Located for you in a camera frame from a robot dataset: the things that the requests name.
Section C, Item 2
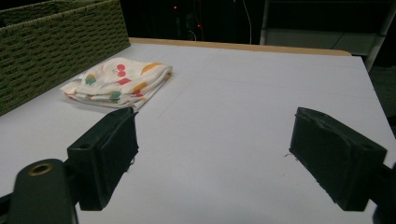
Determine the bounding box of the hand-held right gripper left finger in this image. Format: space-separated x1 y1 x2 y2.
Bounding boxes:
66 106 140 212

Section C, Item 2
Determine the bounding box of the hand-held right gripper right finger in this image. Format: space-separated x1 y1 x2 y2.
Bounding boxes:
289 106 389 213

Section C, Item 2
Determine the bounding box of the white fruit print cloth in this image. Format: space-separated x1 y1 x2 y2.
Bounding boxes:
60 57 174 110

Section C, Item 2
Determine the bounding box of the green woven basket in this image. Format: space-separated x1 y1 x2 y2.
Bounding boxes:
0 0 132 117

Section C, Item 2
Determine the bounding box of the white table mat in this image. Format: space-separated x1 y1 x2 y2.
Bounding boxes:
0 42 396 224

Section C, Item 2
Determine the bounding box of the white cable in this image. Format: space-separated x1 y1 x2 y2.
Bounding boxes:
242 0 253 45

